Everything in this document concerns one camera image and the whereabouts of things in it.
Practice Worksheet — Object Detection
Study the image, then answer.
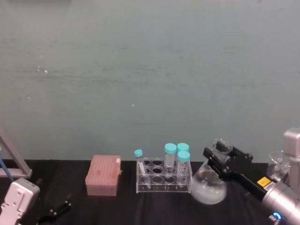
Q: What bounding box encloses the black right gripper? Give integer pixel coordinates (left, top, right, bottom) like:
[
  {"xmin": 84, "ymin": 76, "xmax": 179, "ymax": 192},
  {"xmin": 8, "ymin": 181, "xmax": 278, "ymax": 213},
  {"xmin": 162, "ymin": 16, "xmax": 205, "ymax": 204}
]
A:
[{"xmin": 202, "ymin": 138, "xmax": 275, "ymax": 201}]

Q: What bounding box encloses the grey metal frame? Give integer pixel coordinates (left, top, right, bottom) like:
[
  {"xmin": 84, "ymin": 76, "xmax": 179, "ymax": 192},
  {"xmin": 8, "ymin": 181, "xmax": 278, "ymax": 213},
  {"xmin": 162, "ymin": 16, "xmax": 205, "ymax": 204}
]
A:
[{"xmin": 0, "ymin": 123, "xmax": 33, "ymax": 179}]

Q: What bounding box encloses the clear acrylic tube rack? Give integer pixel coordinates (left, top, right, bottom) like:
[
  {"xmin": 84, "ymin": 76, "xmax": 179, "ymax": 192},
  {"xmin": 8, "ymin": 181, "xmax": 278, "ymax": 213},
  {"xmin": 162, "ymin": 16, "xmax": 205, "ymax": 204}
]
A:
[{"xmin": 135, "ymin": 157, "xmax": 193, "ymax": 194}]

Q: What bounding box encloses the small tube with teal cap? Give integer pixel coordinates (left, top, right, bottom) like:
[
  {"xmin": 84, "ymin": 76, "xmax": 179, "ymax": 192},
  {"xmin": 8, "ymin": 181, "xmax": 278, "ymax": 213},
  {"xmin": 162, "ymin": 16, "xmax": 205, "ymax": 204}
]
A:
[{"xmin": 134, "ymin": 149, "xmax": 152, "ymax": 189}]

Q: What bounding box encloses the blue cable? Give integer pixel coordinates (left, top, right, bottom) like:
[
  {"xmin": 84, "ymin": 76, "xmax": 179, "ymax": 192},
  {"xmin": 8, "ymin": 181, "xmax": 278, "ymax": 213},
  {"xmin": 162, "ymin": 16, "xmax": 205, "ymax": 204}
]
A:
[{"xmin": 0, "ymin": 158, "xmax": 14, "ymax": 182}]

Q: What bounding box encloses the large tube with teal cap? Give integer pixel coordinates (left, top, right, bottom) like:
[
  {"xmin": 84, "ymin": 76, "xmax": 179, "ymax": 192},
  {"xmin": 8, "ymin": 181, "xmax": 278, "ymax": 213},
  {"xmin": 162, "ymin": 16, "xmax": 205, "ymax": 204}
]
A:
[
  {"xmin": 177, "ymin": 150, "xmax": 191, "ymax": 188},
  {"xmin": 164, "ymin": 143, "xmax": 177, "ymax": 184},
  {"xmin": 176, "ymin": 142, "xmax": 189, "ymax": 155}
]

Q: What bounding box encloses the black table cloth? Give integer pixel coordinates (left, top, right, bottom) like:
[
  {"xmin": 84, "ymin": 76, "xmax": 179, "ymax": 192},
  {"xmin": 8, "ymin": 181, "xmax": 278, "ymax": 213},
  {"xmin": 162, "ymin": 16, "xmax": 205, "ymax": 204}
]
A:
[{"xmin": 0, "ymin": 159, "xmax": 300, "ymax": 225}]

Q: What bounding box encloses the clear glass flask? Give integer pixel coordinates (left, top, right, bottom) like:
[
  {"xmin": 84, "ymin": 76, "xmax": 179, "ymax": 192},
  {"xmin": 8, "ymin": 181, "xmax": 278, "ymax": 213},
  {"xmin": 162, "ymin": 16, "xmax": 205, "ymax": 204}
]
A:
[{"xmin": 190, "ymin": 138, "xmax": 233, "ymax": 205}]

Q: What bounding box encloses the clear glass beaker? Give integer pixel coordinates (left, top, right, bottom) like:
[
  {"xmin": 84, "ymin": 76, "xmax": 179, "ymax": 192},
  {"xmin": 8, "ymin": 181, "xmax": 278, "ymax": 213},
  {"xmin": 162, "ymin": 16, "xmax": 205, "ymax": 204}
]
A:
[{"xmin": 266, "ymin": 150, "xmax": 292, "ymax": 186}]

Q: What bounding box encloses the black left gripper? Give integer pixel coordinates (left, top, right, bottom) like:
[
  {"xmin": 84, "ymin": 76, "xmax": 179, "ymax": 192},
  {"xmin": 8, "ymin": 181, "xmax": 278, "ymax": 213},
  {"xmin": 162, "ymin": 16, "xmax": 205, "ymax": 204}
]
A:
[{"xmin": 34, "ymin": 178, "xmax": 73, "ymax": 225}]

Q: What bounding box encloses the pink pipette tip box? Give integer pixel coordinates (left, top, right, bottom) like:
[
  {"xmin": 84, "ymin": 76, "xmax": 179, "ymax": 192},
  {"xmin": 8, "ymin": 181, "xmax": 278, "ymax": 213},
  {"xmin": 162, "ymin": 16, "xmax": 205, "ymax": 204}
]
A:
[{"xmin": 84, "ymin": 154, "xmax": 123, "ymax": 196}]

